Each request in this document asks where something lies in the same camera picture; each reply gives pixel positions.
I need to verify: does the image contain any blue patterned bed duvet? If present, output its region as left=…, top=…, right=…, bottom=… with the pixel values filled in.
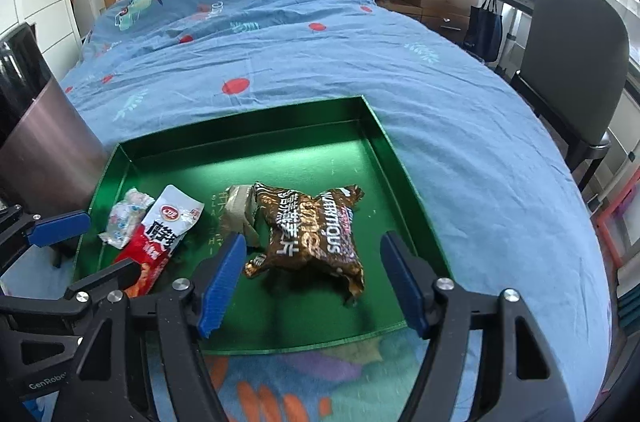
left=60, top=0, right=611, bottom=421

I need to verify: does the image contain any white cartoon candy packet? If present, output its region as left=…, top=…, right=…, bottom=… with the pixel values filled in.
left=99, top=187, right=155, bottom=250

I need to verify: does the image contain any long red white snack bag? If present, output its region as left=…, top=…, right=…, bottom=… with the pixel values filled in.
left=115, top=185, right=204, bottom=299

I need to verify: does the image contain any grey office chair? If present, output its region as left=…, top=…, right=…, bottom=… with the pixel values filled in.
left=510, top=0, right=629, bottom=190

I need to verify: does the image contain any small beige candy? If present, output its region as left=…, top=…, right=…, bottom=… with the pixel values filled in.
left=219, top=185, right=259, bottom=248

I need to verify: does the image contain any black brown electric kettle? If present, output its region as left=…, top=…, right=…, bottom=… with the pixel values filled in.
left=1, top=23, right=108, bottom=217

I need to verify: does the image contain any dark blue tote bag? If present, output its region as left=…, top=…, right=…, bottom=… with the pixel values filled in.
left=462, top=0, right=503, bottom=63

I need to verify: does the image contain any brown gold cereal bar packet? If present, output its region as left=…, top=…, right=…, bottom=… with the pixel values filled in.
left=244, top=183, right=366, bottom=300

